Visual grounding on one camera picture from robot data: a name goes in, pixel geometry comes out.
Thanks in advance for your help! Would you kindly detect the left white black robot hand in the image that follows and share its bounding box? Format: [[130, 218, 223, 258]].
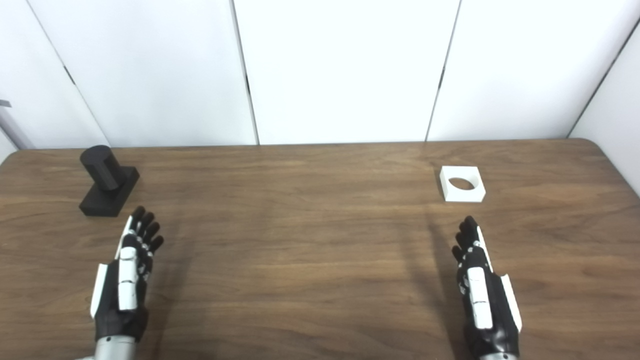
[[90, 206, 165, 343]]

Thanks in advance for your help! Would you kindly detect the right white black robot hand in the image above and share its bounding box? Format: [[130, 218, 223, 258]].
[[451, 215, 523, 359]]

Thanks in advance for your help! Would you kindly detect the white square piece with hole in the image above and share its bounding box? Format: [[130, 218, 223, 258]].
[[439, 165, 486, 203]]

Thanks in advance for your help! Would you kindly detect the black peg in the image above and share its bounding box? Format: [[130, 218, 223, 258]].
[[79, 145, 140, 218]]

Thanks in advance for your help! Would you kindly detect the grey vertical corner post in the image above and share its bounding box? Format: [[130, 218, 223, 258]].
[[0, 106, 36, 150]]

